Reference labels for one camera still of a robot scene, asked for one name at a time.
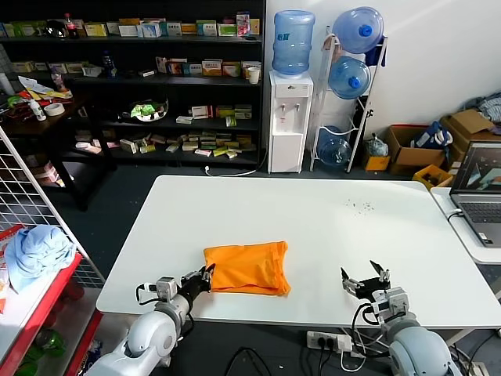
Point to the black shelving unit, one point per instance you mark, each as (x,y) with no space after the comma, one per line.
(156,81)

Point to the orange white medicine box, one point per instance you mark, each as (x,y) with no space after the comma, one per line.
(231,69)

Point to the pink plastic bottle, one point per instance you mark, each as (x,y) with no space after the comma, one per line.
(58,82)

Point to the teal white medicine box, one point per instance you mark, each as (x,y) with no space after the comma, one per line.
(193,69)

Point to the blue water jug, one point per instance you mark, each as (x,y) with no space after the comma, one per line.
(348,78)
(358,27)
(334,150)
(293,43)

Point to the red white snack bag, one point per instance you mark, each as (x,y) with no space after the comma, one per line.
(9,237)

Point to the blue plastic bottle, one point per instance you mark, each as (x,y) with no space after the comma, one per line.
(109,66)

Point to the orange t-shirt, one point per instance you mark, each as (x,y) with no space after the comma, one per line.
(246,270)

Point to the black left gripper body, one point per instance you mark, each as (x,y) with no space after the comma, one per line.
(192,290)

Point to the small white bottle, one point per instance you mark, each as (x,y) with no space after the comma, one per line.
(39,111)

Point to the open cardboard box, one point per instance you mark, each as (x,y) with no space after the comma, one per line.
(407,156)

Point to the red white medicine box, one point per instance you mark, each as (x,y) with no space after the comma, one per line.
(177,67)

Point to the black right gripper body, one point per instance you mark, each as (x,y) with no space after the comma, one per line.
(372,286)

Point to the blue white medicine box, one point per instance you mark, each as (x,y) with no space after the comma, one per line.
(150,29)

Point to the shiny black bowl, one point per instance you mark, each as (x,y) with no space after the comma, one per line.
(56,28)

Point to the white water dispenser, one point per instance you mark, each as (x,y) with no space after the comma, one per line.
(287,149)

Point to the light blue cloth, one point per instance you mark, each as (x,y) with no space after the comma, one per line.
(39,254)

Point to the dark wooden table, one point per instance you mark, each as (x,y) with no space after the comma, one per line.
(23,122)

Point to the orange cardboard box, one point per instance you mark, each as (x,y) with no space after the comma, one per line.
(376,163)

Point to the yellow white medicine box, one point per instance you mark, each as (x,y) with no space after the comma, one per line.
(212,67)
(97,30)

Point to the white pink medicine box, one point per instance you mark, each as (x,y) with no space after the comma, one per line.
(162,66)

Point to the white side table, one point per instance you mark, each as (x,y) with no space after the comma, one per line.
(462,235)

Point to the beige tape roll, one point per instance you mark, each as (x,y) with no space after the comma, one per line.
(55,109)

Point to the pile of grey-blue clothes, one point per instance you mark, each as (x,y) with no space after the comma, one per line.
(491,105)

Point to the glass bowl with green packets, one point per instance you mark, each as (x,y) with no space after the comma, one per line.
(146,110)

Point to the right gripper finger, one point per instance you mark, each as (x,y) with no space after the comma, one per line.
(353,288)
(384,275)

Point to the black hanging tool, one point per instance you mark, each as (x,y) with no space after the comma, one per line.
(370,113)

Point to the red white shelf cart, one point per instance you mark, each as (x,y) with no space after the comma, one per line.
(47,303)

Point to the cola bottle red cap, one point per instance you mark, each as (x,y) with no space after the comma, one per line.
(71,27)

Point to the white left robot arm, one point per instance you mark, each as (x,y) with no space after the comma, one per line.
(148,337)

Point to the blue white bag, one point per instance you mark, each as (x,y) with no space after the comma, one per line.
(432,135)

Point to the white metal jug rack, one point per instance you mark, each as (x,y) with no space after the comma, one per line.
(354,154)

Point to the white open carton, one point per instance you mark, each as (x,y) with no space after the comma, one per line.
(92,71)

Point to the closed cardboard box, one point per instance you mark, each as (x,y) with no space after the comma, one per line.
(467,123)

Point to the green plastic bottle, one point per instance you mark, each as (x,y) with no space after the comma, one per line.
(51,342)

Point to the plain white medicine box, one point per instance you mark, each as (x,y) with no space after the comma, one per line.
(129,31)

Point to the white power strip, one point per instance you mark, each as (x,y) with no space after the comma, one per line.
(325,340)

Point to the red white flat box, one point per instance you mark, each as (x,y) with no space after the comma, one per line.
(201,112)

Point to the scattered dark crumbs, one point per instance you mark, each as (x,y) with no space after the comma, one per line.
(367,204)

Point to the small white flat box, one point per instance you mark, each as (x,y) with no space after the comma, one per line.
(146,73)

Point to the green yellow medicine box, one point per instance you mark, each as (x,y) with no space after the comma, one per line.
(225,111)

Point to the grey plastic bag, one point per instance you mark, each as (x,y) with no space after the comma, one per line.
(377,148)

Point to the grey laptop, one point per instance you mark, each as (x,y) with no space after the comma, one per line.
(481,213)

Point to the small yellow box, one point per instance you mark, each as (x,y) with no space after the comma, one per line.
(432,176)

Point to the white paper cup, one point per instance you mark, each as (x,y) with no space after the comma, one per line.
(254,76)

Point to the colourful paper stack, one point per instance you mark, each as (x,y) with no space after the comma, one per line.
(43,92)

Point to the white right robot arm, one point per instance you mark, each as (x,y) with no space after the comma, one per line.
(415,348)

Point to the tall pink box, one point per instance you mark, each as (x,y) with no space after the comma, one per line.
(243,24)

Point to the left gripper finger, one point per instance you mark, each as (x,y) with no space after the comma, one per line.
(208,282)
(195,274)

